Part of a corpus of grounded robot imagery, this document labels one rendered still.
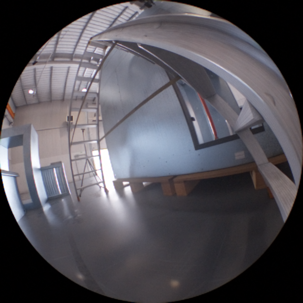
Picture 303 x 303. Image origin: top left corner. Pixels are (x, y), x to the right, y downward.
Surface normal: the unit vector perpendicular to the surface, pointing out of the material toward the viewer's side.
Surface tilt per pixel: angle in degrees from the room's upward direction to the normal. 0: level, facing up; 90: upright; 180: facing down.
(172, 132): 90
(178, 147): 90
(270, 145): 90
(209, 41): 88
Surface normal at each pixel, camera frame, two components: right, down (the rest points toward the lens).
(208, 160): -0.68, 0.15
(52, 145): 0.69, -0.22
